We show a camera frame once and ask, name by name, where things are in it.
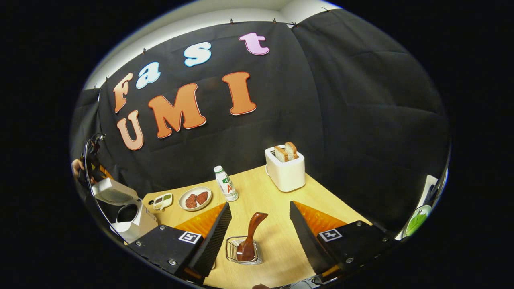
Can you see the black backdrop cloth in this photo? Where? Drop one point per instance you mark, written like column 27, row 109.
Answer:
column 341, row 120

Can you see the white rice cooker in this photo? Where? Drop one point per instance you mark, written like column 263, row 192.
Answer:
column 140, row 224

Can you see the red meat piece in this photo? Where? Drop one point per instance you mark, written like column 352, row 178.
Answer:
column 191, row 201
column 202, row 198

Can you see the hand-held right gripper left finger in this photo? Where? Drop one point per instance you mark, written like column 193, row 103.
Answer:
column 217, row 241

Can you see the white round plate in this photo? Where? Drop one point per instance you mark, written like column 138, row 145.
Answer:
column 182, row 204

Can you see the white divided condiment dish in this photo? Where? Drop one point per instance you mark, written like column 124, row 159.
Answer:
column 156, row 205

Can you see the white bottle green cap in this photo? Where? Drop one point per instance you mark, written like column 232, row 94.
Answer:
column 227, row 186

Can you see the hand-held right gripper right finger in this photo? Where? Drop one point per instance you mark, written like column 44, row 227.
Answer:
column 309, row 241

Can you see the brown wooden spoon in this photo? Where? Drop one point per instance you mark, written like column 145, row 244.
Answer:
column 253, row 228

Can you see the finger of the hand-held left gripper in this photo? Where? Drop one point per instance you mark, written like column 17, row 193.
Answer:
column 105, row 173

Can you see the toast bread slice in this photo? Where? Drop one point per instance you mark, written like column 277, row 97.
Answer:
column 281, row 153
column 291, row 149

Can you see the white toaster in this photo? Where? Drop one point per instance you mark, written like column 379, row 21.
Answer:
column 287, row 176

